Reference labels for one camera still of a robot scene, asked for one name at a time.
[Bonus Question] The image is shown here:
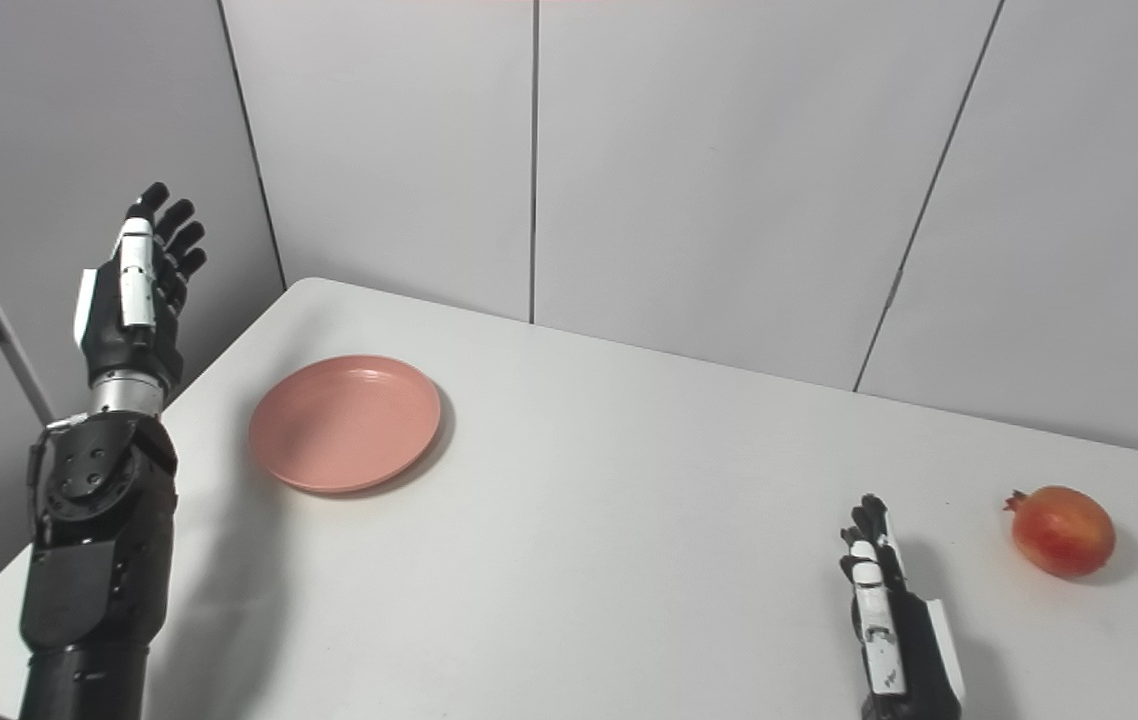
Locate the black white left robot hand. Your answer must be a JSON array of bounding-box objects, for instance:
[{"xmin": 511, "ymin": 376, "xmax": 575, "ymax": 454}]
[{"xmin": 73, "ymin": 182, "xmax": 208, "ymax": 393}]

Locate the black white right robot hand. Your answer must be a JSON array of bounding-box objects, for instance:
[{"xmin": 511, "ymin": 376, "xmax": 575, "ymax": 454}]
[{"xmin": 839, "ymin": 494, "xmax": 968, "ymax": 720}]

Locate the red orange pomegranate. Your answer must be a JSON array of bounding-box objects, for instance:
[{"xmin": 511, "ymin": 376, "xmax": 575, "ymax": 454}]
[{"xmin": 1004, "ymin": 486, "xmax": 1117, "ymax": 579}]

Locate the pink round plate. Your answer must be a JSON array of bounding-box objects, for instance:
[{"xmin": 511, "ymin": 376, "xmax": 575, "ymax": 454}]
[{"xmin": 249, "ymin": 355, "xmax": 442, "ymax": 495}]

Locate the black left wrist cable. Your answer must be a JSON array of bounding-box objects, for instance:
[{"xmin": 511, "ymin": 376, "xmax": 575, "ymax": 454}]
[{"xmin": 25, "ymin": 414, "xmax": 92, "ymax": 531}]

